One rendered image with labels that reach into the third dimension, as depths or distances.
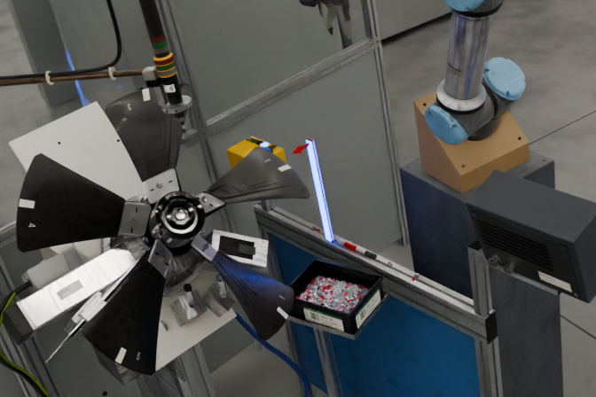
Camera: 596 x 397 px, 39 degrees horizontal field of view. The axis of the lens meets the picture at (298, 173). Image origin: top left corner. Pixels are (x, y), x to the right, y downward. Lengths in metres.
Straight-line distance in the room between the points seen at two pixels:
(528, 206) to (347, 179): 1.74
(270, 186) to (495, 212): 0.61
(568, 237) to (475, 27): 0.49
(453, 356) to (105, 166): 1.04
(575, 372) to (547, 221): 1.50
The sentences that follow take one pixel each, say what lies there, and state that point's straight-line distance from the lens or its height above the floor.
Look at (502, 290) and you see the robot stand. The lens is 2.41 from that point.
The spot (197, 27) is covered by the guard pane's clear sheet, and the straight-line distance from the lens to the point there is 2.79.
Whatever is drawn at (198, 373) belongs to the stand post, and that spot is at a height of 0.66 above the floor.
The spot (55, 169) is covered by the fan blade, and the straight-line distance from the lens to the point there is 1.93.
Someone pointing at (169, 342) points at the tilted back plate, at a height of 0.87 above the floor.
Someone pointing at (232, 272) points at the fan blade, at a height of 1.06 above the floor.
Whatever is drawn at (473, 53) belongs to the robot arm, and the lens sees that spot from 1.88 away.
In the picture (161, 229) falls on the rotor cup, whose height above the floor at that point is 1.22.
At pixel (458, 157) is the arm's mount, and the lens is 2.21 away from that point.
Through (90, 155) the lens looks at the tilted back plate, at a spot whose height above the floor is 1.27.
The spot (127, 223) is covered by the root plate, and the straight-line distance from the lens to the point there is 1.99.
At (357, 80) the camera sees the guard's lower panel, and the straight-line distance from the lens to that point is 3.29.
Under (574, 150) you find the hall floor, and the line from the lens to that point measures 4.39.
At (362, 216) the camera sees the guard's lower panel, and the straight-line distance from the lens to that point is 3.52.
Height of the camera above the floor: 2.19
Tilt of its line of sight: 29 degrees down
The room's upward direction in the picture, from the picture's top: 12 degrees counter-clockwise
